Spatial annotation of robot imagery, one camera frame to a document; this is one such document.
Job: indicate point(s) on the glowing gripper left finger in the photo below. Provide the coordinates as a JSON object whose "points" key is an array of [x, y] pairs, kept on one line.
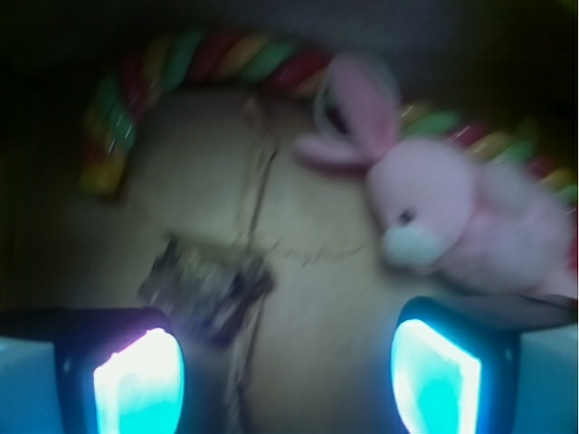
{"points": [[90, 370]]}

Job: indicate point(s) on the grey brown rock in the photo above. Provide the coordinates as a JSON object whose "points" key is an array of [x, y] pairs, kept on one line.
{"points": [[207, 288]]}

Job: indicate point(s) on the pink plush bunny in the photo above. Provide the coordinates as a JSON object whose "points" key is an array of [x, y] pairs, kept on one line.
{"points": [[488, 226]]}

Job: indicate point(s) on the multicolour twisted rope toy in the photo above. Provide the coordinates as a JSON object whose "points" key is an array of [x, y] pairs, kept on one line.
{"points": [[124, 94]]}

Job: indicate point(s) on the brown paper bag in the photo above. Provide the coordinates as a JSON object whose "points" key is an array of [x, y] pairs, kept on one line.
{"points": [[214, 160]]}

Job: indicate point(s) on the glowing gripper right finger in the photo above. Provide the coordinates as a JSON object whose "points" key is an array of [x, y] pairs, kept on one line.
{"points": [[486, 364]]}

